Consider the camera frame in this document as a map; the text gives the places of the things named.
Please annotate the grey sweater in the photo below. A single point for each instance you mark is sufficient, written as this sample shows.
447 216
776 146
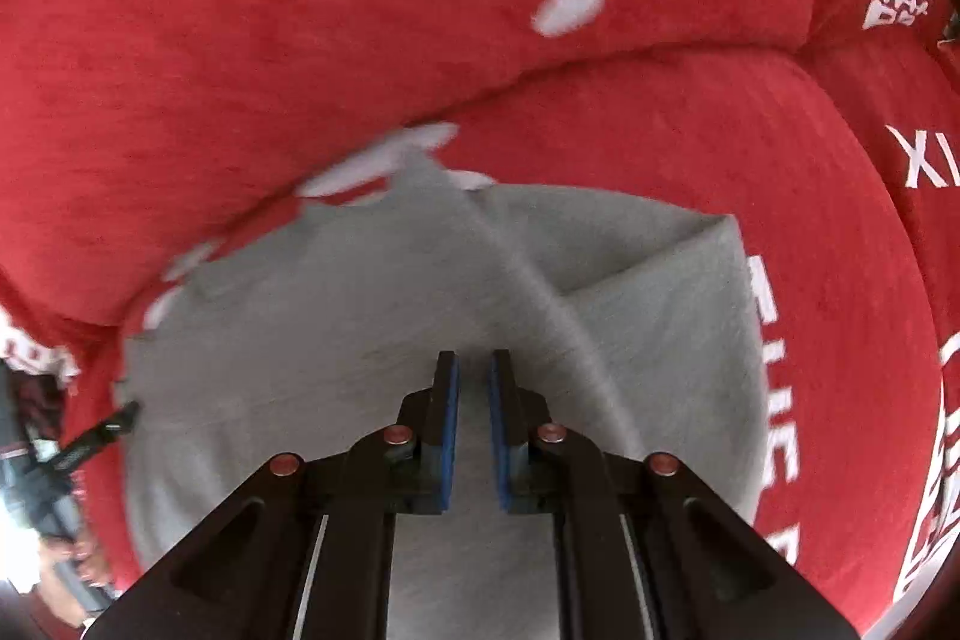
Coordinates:
300 347

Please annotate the dark plaid cloth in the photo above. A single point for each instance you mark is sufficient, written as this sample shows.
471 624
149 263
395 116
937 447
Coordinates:
41 400

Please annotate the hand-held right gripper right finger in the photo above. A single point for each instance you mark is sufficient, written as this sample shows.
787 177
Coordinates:
499 430

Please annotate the person's left hand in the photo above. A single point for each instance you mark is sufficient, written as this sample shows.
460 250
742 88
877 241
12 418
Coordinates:
79 561

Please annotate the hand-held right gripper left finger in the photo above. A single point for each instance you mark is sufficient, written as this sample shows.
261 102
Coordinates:
448 430

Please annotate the red sofa with white print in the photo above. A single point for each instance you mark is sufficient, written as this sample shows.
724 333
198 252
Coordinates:
187 48

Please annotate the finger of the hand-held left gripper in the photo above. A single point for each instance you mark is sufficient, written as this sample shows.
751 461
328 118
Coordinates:
105 430

